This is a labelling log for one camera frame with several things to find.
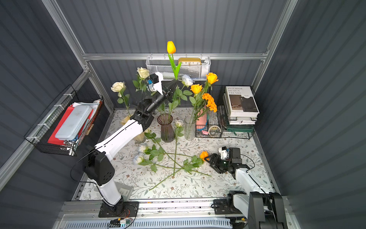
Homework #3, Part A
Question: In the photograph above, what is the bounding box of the large orange marigold stem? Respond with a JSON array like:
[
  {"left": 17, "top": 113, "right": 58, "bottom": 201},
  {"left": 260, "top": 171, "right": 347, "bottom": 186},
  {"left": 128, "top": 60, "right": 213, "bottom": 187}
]
[{"left": 195, "top": 100, "right": 218, "bottom": 121}]

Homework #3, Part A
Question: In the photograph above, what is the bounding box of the orange tulip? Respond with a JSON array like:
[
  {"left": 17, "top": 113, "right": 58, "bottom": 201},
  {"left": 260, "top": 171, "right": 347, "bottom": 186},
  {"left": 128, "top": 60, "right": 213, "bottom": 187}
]
[{"left": 167, "top": 41, "right": 181, "bottom": 80}]

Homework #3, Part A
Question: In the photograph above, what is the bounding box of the yellow orange rose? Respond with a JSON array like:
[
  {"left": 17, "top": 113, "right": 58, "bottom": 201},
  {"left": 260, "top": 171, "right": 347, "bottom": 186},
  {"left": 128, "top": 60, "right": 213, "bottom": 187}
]
[{"left": 202, "top": 73, "right": 219, "bottom": 95}]

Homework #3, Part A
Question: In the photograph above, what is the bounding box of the cream white rose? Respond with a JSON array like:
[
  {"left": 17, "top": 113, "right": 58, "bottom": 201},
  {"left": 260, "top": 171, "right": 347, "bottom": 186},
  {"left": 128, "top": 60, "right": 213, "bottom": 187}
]
[{"left": 111, "top": 82, "right": 132, "bottom": 117}]

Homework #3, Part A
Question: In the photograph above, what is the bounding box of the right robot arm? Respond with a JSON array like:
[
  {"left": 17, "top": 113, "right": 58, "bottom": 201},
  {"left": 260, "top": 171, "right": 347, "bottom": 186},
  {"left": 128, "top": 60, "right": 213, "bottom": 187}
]
[{"left": 200, "top": 147, "right": 288, "bottom": 229}]

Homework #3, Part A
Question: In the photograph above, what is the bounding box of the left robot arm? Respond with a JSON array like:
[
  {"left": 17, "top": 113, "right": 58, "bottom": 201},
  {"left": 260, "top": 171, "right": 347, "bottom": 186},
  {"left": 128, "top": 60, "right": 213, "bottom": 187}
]
[{"left": 79, "top": 80, "right": 179, "bottom": 207}]

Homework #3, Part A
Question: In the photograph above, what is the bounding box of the pile of flowers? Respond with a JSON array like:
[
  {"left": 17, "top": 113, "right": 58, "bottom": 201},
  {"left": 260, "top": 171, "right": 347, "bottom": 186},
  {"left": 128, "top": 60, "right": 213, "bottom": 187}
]
[{"left": 134, "top": 119, "right": 210, "bottom": 179}]

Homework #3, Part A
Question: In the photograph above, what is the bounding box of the yellow wavy vase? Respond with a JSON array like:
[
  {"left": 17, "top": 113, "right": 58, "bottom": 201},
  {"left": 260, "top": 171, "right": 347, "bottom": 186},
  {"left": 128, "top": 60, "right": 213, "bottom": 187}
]
[{"left": 121, "top": 114, "right": 146, "bottom": 143}]

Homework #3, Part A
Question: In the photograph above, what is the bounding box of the purple ribbed glass vase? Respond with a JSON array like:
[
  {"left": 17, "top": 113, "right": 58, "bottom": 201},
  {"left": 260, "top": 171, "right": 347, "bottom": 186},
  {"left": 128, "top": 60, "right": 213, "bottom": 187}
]
[{"left": 157, "top": 114, "right": 175, "bottom": 143}]

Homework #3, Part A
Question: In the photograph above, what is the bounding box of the tape roll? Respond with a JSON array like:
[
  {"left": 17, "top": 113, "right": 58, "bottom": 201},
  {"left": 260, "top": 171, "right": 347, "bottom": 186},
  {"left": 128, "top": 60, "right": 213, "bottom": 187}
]
[{"left": 208, "top": 125, "right": 222, "bottom": 138}]

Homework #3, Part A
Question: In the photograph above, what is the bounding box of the orange rose on table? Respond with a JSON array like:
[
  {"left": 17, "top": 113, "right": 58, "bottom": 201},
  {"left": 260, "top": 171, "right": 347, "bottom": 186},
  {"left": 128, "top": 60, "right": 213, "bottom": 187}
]
[{"left": 144, "top": 151, "right": 211, "bottom": 190}]

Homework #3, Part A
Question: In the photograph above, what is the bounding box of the clear glass vase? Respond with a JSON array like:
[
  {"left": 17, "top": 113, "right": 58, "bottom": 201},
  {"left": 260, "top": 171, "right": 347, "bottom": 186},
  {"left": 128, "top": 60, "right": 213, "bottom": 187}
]
[{"left": 184, "top": 116, "right": 196, "bottom": 141}]

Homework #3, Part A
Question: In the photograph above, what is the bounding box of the pink folder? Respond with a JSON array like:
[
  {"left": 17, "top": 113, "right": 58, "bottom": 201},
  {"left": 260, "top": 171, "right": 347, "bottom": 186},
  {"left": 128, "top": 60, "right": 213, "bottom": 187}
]
[{"left": 196, "top": 113, "right": 207, "bottom": 131}]

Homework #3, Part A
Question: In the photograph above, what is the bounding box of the floral table mat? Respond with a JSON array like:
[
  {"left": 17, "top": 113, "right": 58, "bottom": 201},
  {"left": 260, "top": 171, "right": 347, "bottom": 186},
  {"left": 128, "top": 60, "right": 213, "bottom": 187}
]
[{"left": 78, "top": 108, "right": 275, "bottom": 200}]

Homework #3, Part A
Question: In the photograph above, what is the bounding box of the interior design trends book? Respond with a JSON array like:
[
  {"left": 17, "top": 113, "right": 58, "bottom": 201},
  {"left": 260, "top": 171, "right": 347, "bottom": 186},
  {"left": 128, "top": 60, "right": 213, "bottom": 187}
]
[{"left": 225, "top": 86, "right": 260, "bottom": 118}]

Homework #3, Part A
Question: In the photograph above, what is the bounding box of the yellow clock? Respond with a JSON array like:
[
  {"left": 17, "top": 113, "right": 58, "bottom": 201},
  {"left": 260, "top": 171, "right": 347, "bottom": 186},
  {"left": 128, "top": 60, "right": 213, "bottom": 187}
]
[{"left": 178, "top": 57, "right": 202, "bottom": 66}]

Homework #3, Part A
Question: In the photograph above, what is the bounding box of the white plastic case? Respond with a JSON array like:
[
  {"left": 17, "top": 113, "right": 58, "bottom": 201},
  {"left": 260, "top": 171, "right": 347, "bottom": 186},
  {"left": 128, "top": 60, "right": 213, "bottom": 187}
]
[{"left": 55, "top": 105, "right": 92, "bottom": 141}]

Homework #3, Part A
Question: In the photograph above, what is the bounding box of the red folder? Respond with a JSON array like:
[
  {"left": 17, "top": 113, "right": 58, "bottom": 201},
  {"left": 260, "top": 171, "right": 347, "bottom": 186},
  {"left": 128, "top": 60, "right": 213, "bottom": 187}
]
[{"left": 47, "top": 106, "right": 93, "bottom": 146}]

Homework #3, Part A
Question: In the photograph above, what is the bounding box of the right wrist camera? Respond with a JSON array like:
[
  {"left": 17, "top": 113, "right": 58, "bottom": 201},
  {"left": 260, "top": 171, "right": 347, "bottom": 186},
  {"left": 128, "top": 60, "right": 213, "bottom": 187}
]
[{"left": 218, "top": 147, "right": 229, "bottom": 160}]

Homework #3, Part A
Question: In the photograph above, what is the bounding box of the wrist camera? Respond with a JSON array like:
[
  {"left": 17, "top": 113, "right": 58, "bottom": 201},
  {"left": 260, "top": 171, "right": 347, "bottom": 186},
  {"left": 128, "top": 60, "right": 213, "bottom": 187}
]
[
  {"left": 218, "top": 147, "right": 229, "bottom": 160},
  {"left": 147, "top": 72, "right": 164, "bottom": 94}
]

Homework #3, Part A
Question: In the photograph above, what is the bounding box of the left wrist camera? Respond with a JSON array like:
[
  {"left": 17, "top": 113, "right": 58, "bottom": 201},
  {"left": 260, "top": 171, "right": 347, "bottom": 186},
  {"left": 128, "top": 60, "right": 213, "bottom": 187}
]
[{"left": 147, "top": 72, "right": 164, "bottom": 94}]

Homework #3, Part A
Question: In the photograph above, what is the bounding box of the black wire desk organizer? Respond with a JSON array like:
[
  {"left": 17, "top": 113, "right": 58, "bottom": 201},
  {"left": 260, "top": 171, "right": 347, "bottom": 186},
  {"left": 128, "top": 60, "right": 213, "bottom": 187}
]
[{"left": 195, "top": 85, "right": 255, "bottom": 140}]

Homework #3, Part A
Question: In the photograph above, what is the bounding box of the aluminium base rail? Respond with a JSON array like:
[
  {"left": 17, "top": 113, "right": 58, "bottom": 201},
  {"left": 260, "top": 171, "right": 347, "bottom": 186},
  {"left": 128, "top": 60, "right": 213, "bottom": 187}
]
[{"left": 53, "top": 191, "right": 249, "bottom": 229}]

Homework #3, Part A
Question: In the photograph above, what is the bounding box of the black wire side basket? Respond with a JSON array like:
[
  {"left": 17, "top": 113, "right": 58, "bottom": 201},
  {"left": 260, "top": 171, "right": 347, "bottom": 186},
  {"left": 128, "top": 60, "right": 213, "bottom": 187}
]
[{"left": 25, "top": 87, "right": 104, "bottom": 156}]

